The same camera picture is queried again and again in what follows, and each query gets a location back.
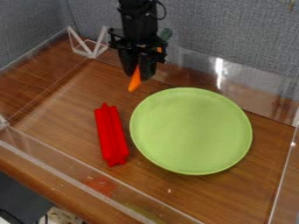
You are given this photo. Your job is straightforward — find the black cable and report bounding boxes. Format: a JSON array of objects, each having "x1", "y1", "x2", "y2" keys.
[{"x1": 154, "y1": 0, "x2": 168, "y2": 21}]

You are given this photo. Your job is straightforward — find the green round plate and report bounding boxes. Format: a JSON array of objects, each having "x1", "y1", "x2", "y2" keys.
[{"x1": 129, "y1": 87, "x2": 252, "y2": 175}]

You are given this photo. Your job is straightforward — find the clear acrylic enclosure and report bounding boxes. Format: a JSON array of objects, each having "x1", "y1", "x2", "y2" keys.
[{"x1": 0, "y1": 32, "x2": 299, "y2": 224}]

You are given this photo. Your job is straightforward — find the orange toy carrot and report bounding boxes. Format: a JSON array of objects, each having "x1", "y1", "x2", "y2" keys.
[{"x1": 127, "y1": 27, "x2": 174, "y2": 93}]

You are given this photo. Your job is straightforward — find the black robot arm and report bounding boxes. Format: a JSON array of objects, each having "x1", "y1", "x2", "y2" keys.
[{"x1": 108, "y1": 0, "x2": 172, "y2": 81}]

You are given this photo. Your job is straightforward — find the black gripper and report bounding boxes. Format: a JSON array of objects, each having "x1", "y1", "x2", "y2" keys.
[{"x1": 108, "y1": 28, "x2": 168, "y2": 81}]

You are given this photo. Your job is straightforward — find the clear acrylic corner bracket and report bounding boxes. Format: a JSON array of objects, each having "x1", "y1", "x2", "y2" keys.
[{"x1": 67, "y1": 26, "x2": 108, "y2": 59}]

